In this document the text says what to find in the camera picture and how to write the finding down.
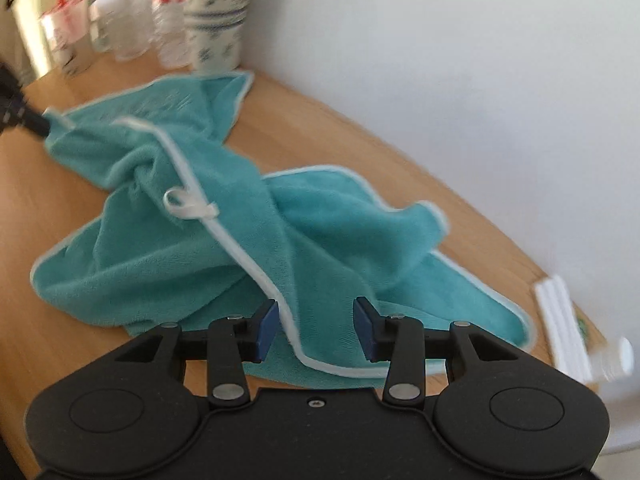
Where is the bubble tea cup red straw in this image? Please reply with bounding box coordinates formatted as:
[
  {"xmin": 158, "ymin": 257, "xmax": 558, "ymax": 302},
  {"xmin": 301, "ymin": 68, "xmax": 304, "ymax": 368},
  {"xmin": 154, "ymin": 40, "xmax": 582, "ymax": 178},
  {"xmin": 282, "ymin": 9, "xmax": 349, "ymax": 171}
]
[{"xmin": 40, "ymin": 0, "xmax": 93, "ymax": 77}]

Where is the white cup red lid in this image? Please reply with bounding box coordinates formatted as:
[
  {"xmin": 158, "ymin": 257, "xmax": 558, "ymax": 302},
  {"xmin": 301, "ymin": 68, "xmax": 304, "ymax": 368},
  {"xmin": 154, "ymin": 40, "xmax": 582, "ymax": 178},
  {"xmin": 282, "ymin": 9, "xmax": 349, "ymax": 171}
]
[{"xmin": 184, "ymin": 0, "xmax": 250, "ymax": 74}]

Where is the white cylindrical container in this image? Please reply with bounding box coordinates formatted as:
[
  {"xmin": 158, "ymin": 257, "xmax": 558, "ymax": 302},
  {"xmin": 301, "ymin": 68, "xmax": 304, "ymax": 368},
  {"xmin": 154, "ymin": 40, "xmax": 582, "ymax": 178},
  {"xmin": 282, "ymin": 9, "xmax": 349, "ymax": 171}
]
[{"xmin": 589, "ymin": 337, "xmax": 634, "ymax": 384}]

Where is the green round tin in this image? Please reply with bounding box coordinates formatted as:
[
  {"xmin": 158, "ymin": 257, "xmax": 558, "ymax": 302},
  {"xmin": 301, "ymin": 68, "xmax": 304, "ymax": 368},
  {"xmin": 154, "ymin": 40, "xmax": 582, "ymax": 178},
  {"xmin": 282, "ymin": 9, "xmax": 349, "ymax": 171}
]
[{"xmin": 576, "ymin": 316, "xmax": 589, "ymax": 341}]

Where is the teal microfiber towel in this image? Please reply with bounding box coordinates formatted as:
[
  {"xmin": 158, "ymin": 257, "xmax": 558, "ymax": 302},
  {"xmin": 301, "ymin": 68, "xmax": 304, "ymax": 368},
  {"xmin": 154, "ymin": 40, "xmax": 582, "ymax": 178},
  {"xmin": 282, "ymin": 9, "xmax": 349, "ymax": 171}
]
[{"xmin": 30, "ymin": 72, "xmax": 536, "ymax": 389}]

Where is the small bottle white cap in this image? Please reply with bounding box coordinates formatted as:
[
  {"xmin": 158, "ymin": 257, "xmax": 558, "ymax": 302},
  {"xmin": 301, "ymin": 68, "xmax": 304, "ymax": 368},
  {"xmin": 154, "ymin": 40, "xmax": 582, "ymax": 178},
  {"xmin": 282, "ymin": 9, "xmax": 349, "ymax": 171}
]
[{"xmin": 89, "ymin": 0, "xmax": 149, "ymax": 63}]

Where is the yellow paper bag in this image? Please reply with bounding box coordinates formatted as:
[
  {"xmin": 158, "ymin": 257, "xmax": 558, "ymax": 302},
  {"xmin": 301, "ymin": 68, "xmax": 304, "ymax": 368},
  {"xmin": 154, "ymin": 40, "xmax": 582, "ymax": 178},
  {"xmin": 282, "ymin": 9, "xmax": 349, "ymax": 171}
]
[{"xmin": 1, "ymin": 0, "xmax": 91, "ymax": 84}]

